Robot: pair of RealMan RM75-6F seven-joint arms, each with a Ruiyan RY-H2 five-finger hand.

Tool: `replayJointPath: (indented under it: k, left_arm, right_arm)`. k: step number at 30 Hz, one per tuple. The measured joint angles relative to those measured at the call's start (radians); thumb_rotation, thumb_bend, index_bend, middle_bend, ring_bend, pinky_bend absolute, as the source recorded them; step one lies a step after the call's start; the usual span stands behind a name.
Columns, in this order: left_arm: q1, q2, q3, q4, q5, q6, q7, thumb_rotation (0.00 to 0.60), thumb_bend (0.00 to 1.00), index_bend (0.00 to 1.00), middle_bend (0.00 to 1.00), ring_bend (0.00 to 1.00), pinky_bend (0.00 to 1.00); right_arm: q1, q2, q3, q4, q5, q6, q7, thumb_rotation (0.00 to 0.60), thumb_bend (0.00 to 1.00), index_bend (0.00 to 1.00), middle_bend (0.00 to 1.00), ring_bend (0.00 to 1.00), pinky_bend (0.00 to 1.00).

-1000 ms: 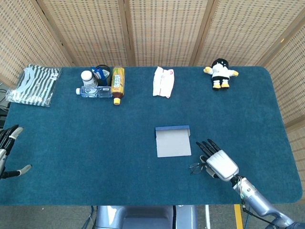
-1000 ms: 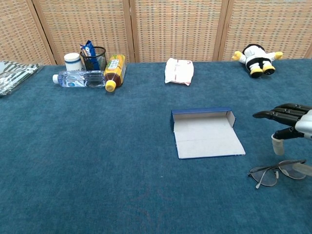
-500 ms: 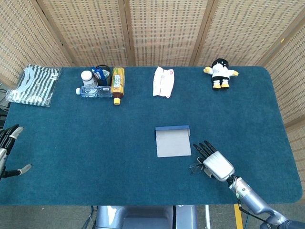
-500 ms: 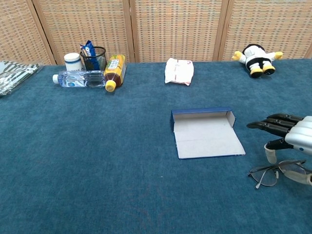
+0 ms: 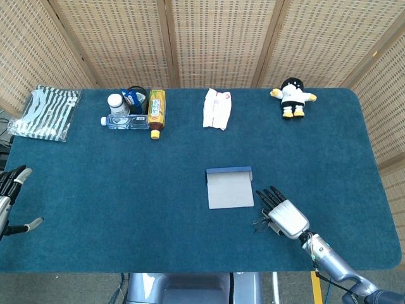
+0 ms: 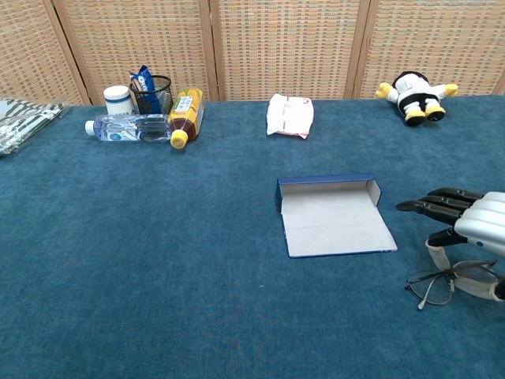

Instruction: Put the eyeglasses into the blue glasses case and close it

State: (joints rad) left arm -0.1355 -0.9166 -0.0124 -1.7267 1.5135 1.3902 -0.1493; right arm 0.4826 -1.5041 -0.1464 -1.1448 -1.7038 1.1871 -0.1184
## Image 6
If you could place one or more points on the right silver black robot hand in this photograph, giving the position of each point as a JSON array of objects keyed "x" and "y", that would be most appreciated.
[{"x": 483, "y": 221}]

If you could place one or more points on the black eyeglasses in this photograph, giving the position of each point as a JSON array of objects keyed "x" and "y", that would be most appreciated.
[{"x": 438, "y": 294}]

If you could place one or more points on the blue cardboard glasses case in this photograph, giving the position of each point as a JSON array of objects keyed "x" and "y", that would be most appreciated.
[{"x": 335, "y": 225}]

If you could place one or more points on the black and white plush toy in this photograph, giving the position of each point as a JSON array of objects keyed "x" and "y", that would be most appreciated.
[{"x": 414, "y": 94}]

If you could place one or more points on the white tissue pack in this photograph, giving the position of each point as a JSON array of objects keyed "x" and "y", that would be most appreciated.
[{"x": 290, "y": 116}]

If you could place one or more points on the woven bamboo folding screen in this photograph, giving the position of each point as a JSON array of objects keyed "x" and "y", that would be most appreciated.
[{"x": 276, "y": 47}]

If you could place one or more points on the tea bottle with yellow cap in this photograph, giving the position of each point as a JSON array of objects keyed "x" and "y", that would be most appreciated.
[{"x": 185, "y": 114}]

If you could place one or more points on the teal table carpet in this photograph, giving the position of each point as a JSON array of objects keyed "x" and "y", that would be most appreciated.
[{"x": 158, "y": 256}]

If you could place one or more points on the black mesh pen holder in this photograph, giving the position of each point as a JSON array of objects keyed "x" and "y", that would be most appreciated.
[{"x": 162, "y": 100}]

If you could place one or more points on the clear water bottle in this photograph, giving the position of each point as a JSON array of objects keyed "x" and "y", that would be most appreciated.
[{"x": 130, "y": 128}]

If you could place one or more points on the blue Oreo cookie pack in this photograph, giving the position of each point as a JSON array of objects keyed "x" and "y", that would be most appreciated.
[{"x": 143, "y": 81}]

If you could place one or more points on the white plastic jar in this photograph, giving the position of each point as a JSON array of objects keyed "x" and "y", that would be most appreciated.
[{"x": 117, "y": 100}]

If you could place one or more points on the striped shirt in plastic bag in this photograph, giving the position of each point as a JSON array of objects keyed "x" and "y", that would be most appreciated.
[{"x": 23, "y": 122}]

